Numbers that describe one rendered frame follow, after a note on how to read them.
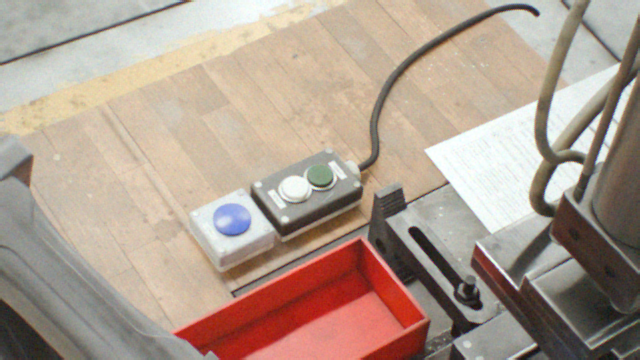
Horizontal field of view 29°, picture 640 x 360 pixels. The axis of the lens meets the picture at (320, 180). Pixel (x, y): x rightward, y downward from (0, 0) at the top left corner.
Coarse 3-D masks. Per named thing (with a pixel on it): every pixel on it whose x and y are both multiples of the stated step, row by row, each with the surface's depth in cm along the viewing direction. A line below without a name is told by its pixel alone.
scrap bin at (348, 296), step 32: (320, 256) 126; (352, 256) 129; (256, 288) 123; (288, 288) 126; (320, 288) 130; (352, 288) 130; (384, 288) 128; (192, 320) 120; (224, 320) 123; (256, 320) 127; (288, 320) 127; (320, 320) 128; (352, 320) 128; (384, 320) 128; (416, 320) 124; (224, 352) 125; (256, 352) 125; (288, 352) 125; (320, 352) 125; (352, 352) 126; (384, 352) 121; (416, 352) 126
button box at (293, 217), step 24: (384, 96) 147; (288, 168) 136; (336, 168) 137; (360, 168) 139; (264, 192) 134; (312, 192) 135; (336, 192) 135; (360, 192) 136; (264, 216) 135; (288, 216) 132; (312, 216) 134
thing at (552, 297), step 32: (512, 224) 107; (544, 224) 107; (480, 256) 106; (512, 256) 105; (544, 256) 105; (512, 288) 104; (544, 288) 98; (576, 288) 98; (544, 320) 99; (576, 320) 97; (608, 320) 97; (544, 352) 103; (576, 352) 97; (608, 352) 99
